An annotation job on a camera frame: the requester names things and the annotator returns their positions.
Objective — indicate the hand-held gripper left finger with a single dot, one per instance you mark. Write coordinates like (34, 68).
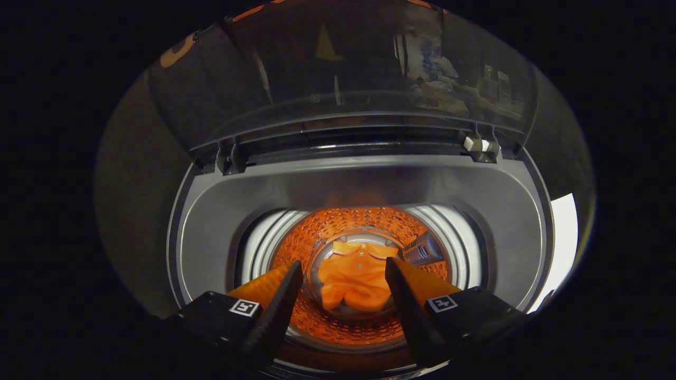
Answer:
(274, 316)

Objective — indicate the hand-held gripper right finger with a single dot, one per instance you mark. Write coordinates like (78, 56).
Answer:
(409, 316)

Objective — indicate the yellow polo shirt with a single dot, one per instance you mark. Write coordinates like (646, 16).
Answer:
(354, 279)

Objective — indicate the dark transparent washing machine lid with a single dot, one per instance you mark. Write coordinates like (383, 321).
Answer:
(343, 68)

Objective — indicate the white sheet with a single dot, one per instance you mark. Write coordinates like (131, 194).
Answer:
(562, 237)

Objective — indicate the black backdrop cloth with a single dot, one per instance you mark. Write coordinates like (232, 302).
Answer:
(132, 211)

